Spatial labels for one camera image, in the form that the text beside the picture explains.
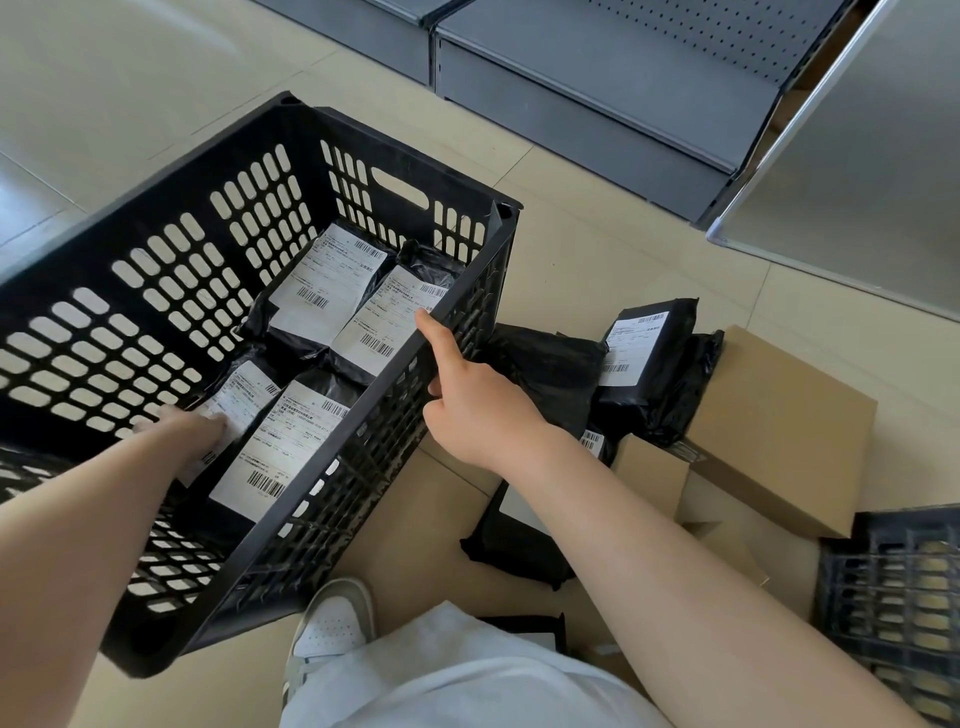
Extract white trousers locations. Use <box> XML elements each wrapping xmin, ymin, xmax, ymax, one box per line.
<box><xmin>279</xmin><ymin>600</ymin><xmax>672</xmax><ymax>728</ymax></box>

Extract grey metal shelf panel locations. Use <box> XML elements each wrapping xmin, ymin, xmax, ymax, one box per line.
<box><xmin>705</xmin><ymin>0</ymin><xmax>960</xmax><ymax>325</ymax></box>

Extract large brown cardboard box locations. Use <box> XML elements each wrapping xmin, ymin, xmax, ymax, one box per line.
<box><xmin>677</xmin><ymin>325</ymin><xmax>879</xmax><ymax>540</ymax></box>

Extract small black plastic crate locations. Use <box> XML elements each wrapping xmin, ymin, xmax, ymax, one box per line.
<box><xmin>813</xmin><ymin>505</ymin><xmax>960</xmax><ymax>714</ymax></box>

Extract person's right forearm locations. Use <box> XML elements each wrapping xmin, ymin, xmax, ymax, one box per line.
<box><xmin>496</xmin><ymin>427</ymin><xmax>933</xmax><ymax>728</ymax></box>

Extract plain black parcel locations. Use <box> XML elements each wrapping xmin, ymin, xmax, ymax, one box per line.
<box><xmin>646</xmin><ymin>330</ymin><xmax>726</xmax><ymax>448</ymax></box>
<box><xmin>480</xmin><ymin>322</ymin><xmax>610</xmax><ymax>445</ymax></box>
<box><xmin>396</xmin><ymin>238</ymin><xmax>471</xmax><ymax>295</ymax></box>

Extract person's left forearm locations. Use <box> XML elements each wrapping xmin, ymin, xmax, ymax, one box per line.
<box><xmin>0</xmin><ymin>431</ymin><xmax>198</xmax><ymax>728</ymax></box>

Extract small brown cardboard box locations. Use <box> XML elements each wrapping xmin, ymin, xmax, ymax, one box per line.
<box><xmin>610</xmin><ymin>433</ymin><xmax>693</xmax><ymax>525</ymax></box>

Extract black parcel with white label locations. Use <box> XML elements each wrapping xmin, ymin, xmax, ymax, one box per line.
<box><xmin>207</xmin><ymin>369</ymin><xmax>369</xmax><ymax>535</ymax></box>
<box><xmin>243</xmin><ymin>219</ymin><xmax>397</xmax><ymax>360</ymax></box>
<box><xmin>327</xmin><ymin>262</ymin><xmax>454</xmax><ymax>385</ymax></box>
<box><xmin>459</xmin><ymin>477</ymin><xmax>580</xmax><ymax>592</ymax></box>
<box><xmin>579</xmin><ymin>429</ymin><xmax>618</xmax><ymax>468</ymax></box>
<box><xmin>594</xmin><ymin>297</ymin><xmax>699</xmax><ymax>425</ymax></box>
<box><xmin>174</xmin><ymin>352</ymin><xmax>285</xmax><ymax>490</ymax></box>

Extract person's right hand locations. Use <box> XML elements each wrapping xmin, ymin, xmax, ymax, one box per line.
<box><xmin>414</xmin><ymin>309</ymin><xmax>558</xmax><ymax>475</ymax></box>

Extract large black plastic crate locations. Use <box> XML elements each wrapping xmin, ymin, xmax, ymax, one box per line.
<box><xmin>0</xmin><ymin>91</ymin><xmax>524</xmax><ymax>680</ymax></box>

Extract white sneaker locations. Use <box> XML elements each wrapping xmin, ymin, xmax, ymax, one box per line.
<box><xmin>280</xmin><ymin>576</ymin><xmax>377</xmax><ymax>708</ymax></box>

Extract person's left hand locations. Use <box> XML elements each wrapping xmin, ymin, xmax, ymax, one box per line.
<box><xmin>132</xmin><ymin>405</ymin><xmax>231</xmax><ymax>489</ymax></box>

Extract grey metal shelf unit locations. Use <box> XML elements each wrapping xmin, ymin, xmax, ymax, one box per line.
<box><xmin>249</xmin><ymin>0</ymin><xmax>470</xmax><ymax>88</ymax></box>
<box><xmin>433</xmin><ymin>0</ymin><xmax>864</xmax><ymax>223</ymax></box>

